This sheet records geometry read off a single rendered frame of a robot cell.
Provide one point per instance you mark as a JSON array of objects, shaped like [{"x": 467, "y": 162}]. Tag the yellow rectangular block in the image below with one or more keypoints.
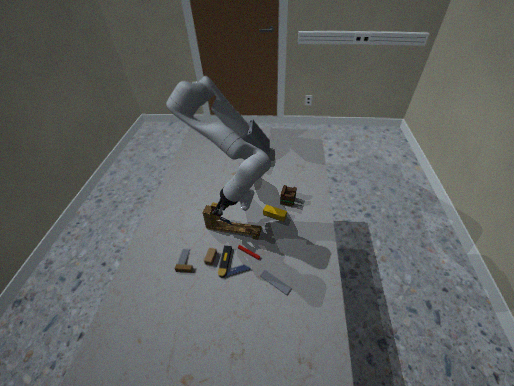
[{"x": 275, "y": 213}]

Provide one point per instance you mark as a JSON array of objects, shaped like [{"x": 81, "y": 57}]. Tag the small tan wooden block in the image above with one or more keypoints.
[{"x": 210, "y": 256}]

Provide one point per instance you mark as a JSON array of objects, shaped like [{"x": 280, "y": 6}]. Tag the red flat bar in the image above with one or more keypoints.
[{"x": 249, "y": 252}]

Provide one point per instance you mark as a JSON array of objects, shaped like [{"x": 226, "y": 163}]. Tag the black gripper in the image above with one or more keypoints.
[{"x": 223, "y": 204}]

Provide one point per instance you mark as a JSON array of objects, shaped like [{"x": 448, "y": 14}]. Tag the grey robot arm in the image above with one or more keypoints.
[{"x": 185, "y": 101}]

